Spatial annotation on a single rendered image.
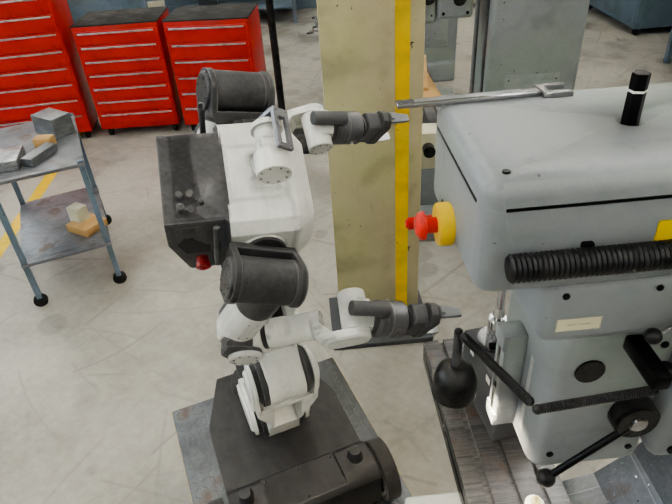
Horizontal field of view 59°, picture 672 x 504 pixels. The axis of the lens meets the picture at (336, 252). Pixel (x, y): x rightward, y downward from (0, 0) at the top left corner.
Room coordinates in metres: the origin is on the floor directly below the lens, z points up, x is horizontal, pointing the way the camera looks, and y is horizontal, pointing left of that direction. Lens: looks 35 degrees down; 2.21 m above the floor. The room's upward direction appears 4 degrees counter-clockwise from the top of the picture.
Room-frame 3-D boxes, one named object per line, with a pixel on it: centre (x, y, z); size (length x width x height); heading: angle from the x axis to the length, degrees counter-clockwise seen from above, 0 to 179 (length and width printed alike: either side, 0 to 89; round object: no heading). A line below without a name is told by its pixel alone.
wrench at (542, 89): (0.79, -0.22, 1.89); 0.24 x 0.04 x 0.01; 93
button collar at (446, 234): (0.68, -0.15, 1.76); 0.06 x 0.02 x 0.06; 2
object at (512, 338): (0.68, -0.27, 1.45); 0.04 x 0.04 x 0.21; 2
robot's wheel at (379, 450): (1.17, -0.10, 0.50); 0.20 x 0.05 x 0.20; 20
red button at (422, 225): (0.68, -0.13, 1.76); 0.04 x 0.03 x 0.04; 2
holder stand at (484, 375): (1.04, -0.40, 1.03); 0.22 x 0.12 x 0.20; 9
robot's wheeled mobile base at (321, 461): (1.30, 0.23, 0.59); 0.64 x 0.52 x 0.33; 20
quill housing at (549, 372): (0.68, -0.38, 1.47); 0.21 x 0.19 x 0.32; 2
